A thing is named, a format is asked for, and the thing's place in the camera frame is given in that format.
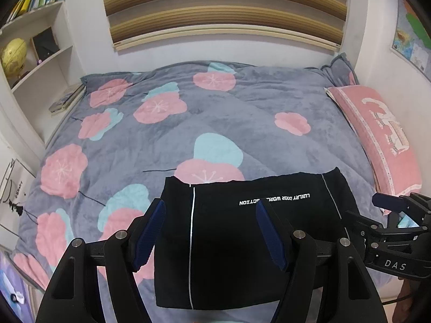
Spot grey floral blanket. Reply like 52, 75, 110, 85
10, 61, 394, 323

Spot stack of lying books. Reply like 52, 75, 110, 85
49, 83, 87, 115

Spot yellow globe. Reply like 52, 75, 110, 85
0, 38, 28, 79

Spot wall map poster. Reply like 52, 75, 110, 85
391, 0, 431, 82

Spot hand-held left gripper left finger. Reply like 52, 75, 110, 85
35, 198, 166, 323

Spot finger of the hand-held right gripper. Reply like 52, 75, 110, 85
372, 192, 431, 226
344, 209, 384, 241

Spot pink pillow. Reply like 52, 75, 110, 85
324, 86, 423, 198

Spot white wall poster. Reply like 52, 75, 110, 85
0, 157, 36, 217

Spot purple poster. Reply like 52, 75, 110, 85
0, 252, 35, 323

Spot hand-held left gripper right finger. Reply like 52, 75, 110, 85
255, 201, 388, 323

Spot grey pillow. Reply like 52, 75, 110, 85
320, 53, 359, 87

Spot person's right forearm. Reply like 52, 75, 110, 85
395, 279, 423, 323

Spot striped window blind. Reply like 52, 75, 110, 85
100, 0, 350, 52

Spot black pants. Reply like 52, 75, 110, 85
154, 166, 359, 310

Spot black picture frame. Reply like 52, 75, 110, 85
31, 26, 60, 62

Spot white bookshelf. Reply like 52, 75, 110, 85
0, 0, 86, 145

